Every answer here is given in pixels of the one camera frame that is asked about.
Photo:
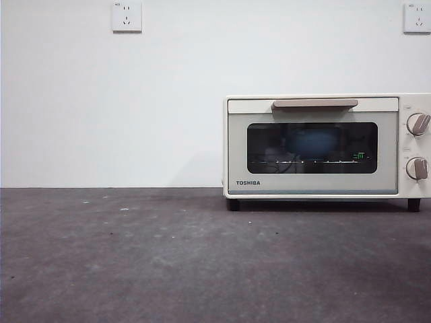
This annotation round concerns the white wall socket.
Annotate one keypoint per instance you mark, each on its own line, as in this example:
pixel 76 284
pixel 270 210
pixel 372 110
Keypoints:
pixel 417 18
pixel 127 17

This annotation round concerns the cream Toshiba toaster oven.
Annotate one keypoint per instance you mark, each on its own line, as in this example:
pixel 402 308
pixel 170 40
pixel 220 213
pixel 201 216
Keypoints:
pixel 415 148

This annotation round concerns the cream oven knob, slanted pointer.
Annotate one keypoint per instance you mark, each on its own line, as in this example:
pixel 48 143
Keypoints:
pixel 417 124

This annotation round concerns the cream oven knob, upright pointer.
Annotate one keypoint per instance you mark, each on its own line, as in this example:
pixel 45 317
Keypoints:
pixel 417 167

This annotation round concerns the blue ribbed bowl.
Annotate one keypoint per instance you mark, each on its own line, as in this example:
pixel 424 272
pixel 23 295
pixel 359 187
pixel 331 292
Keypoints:
pixel 313 143

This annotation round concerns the black oven foot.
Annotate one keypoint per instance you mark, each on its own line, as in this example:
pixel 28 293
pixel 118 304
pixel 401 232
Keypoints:
pixel 413 205
pixel 234 205

